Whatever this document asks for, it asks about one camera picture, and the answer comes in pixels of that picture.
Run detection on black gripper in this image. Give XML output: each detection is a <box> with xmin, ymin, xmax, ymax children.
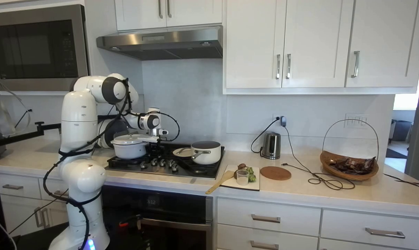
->
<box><xmin>152</xmin><ymin>128</ymin><xmax>169</xmax><ymax>137</ymax></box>

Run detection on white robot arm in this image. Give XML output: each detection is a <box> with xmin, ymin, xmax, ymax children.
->
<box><xmin>48</xmin><ymin>73</ymin><xmax>162</xmax><ymax>250</ymax></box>

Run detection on black gas stove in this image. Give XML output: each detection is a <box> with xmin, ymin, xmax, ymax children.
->
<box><xmin>107</xmin><ymin>143</ymin><xmax>220</xmax><ymax>179</ymax></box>

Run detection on beige pot lid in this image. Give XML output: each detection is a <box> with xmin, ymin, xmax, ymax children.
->
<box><xmin>172</xmin><ymin>147</ymin><xmax>194</xmax><ymax>158</ymax></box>

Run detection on white lidded pot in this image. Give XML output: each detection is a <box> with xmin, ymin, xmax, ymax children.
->
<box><xmin>111</xmin><ymin>133</ymin><xmax>158</xmax><ymax>159</ymax></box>

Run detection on wooden spoon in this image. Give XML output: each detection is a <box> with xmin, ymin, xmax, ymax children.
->
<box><xmin>205</xmin><ymin>171</ymin><xmax>234</xmax><ymax>194</ymax></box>

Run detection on black oven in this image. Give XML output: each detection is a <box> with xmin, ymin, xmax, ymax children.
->
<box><xmin>103</xmin><ymin>186</ymin><xmax>214</xmax><ymax>250</ymax></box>

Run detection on steel range hood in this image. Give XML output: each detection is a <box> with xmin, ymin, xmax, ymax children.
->
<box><xmin>96</xmin><ymin>23</ymin><xmax>223</xmax><ymax>59</ymax></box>

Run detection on glass jar with food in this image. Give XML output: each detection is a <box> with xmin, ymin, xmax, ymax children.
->
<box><xmin>234</xmin><ymin>164</ymin><xmax>257</xmax><ymax>184</ymax></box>

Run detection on white cutting board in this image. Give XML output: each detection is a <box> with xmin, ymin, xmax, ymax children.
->
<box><xmin>222</xmin><ymin>165</ymin><xmax>261</xmax><ymax>191</ymax></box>

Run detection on brown round trivet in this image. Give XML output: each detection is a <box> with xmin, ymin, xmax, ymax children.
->
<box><xmin>259</xmin><ymin>166</ymin><xmax>291</xmax><ymax>180</ymax></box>

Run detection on white upper cabinets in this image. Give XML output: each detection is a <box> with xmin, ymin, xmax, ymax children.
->
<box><xmin>115</xmin><ymin>0</ymin><xmax>419</xmax><ymax>94</ymax></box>

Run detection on black built-in microwave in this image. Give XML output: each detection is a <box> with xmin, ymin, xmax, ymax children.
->
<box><xmin>0</xmin><ymin>4</ymin><xmax>89</xmax><ymax>91</ymax></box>

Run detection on white saucepan with handle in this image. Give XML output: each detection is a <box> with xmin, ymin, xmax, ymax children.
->
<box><xmin>191</xmin><ymin>140</ymin><xmax>222</xmax><ymax>165</ymax></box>

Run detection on black power cable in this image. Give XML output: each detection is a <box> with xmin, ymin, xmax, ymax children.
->
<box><xmin>250</xmin><ymin>115</ymin><xmax>358</xmax><ymax>191</ymax></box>

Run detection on wooden wire basket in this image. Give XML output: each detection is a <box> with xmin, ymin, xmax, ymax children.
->
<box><xmin>319</xmin><ymin>118</ymin><xmax>381</xmax><ymax>182</ymax></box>

